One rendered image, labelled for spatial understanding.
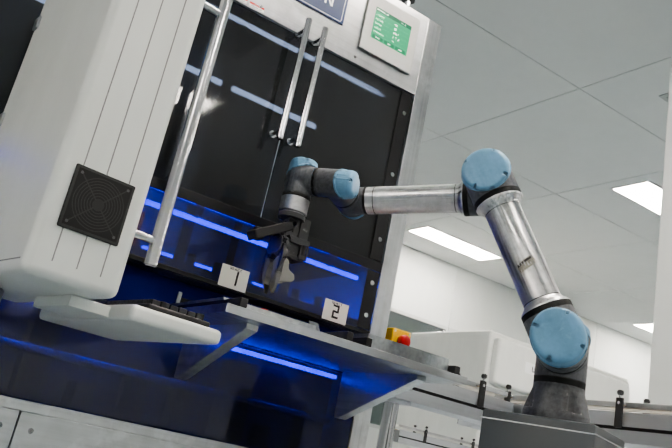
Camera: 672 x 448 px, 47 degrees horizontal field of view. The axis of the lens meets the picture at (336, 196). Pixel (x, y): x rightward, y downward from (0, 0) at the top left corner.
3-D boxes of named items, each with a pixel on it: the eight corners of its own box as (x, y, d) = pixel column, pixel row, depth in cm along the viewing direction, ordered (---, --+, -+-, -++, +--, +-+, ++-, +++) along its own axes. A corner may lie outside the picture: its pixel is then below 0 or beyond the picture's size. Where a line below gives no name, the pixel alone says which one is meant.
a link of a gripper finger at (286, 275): (293, 295, 191) (299, 261, 195) (273, 289, 188) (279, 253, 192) (287, 297, 193) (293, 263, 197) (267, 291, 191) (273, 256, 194)
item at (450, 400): (358, 386, 236) (367, 336, 241) (330, 384, 249) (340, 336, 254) (514, 430, 269) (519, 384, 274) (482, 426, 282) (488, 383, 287)
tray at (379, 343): (294, 348, 212) (297, 335, 213) (369, 370, 224) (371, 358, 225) (365, 347, 184) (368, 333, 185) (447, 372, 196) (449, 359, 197)
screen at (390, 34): (357, 47, 246) (369, -8, 253) (408, 75, 257) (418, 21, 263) (359, 46, 245) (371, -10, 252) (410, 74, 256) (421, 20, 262)
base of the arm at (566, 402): (597, 434, 176) (601, 390, 179) (579, 424, 164) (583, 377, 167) (533, 424, 184) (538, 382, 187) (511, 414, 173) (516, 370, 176)
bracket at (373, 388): (333, 417, 219) (342, 371, 223) (342, 419, 221) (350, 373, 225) (408, 426, 191) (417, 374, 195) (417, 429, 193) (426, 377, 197)
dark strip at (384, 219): (355, 326, 229) (401, 90, 255) (367, 330, 232) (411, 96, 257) (357, 326, 228) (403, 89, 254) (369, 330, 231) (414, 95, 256)
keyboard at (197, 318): (62, 310, 173) (66, 300, 174) (118, 326, 181) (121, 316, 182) (147, 309, 143) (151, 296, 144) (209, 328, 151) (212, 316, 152)
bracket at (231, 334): (173, 377, 195) (186, 326, 199) (184, 379, 197) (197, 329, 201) (232, 381, 167) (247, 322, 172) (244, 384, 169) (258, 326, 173)
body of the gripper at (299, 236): (305, 263, 195) (315, 219, 199) (277, 253, 191) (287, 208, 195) (290, 266, 202) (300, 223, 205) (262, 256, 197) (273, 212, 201)
